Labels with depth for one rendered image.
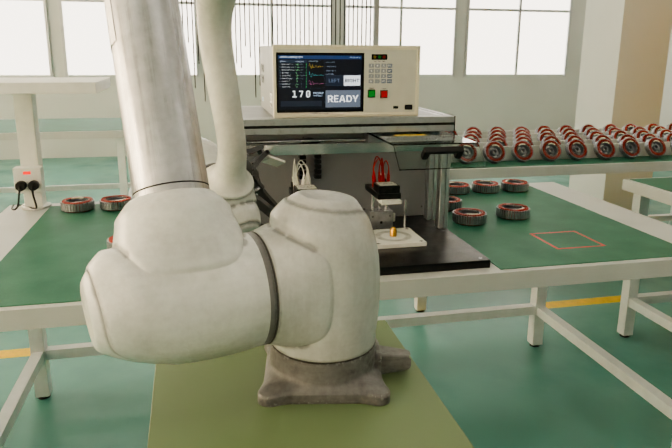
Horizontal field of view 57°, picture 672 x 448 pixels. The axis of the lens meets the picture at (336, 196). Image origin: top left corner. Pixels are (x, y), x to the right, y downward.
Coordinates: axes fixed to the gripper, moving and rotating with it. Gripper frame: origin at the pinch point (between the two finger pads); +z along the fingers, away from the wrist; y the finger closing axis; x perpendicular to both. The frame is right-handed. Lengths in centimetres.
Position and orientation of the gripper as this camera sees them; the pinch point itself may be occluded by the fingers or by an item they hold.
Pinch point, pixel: (284, 186)
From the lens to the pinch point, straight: 161.8
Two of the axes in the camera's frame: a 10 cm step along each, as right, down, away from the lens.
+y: -2.5, -9.0, 3.5
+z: 5.5, 1.7, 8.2
